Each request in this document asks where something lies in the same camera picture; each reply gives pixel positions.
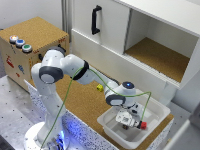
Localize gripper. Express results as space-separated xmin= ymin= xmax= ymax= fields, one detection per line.
xmin=114 ymin=105 xmax=141 ymax=129

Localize purple block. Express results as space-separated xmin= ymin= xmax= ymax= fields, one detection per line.
xmin=122 ymin=124 xmax=131 ymax=131

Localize yellow block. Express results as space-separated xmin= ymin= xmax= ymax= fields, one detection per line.
xmin=96 ymin=84 xmax=104 ymax=92

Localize white plastic box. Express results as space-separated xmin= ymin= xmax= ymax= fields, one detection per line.
xmin=96 ymin=89 xmax=172 ymax=150

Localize white sliding door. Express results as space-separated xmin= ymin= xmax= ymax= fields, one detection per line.
xmin=72 ymin=0 xmax=131 ymax=56

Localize white cabinet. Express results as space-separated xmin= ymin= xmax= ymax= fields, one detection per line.
xmin=70 ymin=0 xmax=200 ymax=108

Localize green button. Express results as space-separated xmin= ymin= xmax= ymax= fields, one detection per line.
xmin=21 ymin=43 xmax=33 ymax=54

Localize wooden drawer box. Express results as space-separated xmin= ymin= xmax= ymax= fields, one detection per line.
xmin=0 ymin=16 xmax=71 ymax=92

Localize blue button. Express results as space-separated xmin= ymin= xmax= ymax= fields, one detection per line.
xmin=15 ymin=38 xmax=26 ymax=48

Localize red button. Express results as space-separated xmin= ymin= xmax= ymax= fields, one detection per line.
xmin=9 ymin=34 xmax=19 ymax=44

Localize green cable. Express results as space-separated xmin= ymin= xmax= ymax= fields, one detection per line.
xmin=39 ymin=66 xmax=153 ymax=150

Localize black door handle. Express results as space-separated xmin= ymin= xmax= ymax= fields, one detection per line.
xmin=90 ymin=4 xmax=103 ymax=36

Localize black drawer handle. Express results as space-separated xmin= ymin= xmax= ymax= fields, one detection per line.
xmin=37 ymin=50 xmax=47 ymax=62

